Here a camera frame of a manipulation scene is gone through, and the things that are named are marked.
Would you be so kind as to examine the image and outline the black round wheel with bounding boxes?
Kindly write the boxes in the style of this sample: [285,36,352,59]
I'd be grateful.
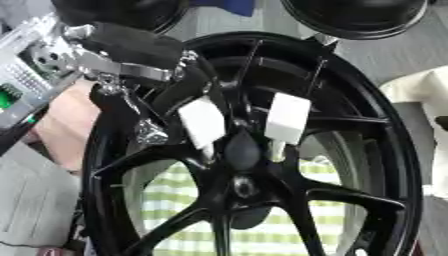
[49,0,193,35]
[278,0,431,41]

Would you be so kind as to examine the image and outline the black spoked wheel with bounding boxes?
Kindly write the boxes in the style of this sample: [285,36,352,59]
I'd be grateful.
[78,31,426,256]

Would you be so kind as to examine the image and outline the white pin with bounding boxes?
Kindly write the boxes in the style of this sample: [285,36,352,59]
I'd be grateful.
[264,92,314,163]
[176,96,228,162]

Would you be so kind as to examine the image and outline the white cloth bundle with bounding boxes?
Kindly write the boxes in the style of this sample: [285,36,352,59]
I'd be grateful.
[378,65,448,198]

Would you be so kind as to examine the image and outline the person's hand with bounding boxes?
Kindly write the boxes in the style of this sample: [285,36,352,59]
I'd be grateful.
[26,79,105,175]

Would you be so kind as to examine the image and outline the blue object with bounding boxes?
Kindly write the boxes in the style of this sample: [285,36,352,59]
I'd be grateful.
[189,0,258,18]

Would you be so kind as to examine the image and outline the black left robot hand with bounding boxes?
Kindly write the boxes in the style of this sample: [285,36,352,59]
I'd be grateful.
[61,22,228,147]

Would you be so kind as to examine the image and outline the person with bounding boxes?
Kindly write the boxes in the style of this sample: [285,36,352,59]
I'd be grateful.
[0,139,84,250]

